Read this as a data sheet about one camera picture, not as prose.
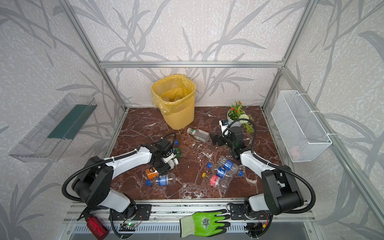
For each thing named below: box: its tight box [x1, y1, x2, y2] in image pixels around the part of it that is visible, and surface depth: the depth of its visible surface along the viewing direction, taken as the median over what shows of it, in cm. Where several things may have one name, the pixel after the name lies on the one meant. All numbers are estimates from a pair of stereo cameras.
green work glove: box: [179, 209, 231, 238], surface depth 71 cm
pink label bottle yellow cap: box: [201, 172, 231, 193], surface depth 82 cm
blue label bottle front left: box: [146, 173, 177, 187], surface depth 83 cm
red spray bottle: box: [76, 206, 110, 240], surface depth 69 cm
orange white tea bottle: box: [146, 166, 160, 180], surface depth 84 cm
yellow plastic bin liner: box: [151, 74, 196, 115], surface depth 100 cm
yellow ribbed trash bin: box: [150, 74, 196, 131], surface depth 101 cm
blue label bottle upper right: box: [217, 155, 244, 178], surface depth 87 cm
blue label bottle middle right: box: [206, 162, 235, 180], surface depth 84 cm
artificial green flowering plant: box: [228, 100, 255, 134], surface depth 100 cm
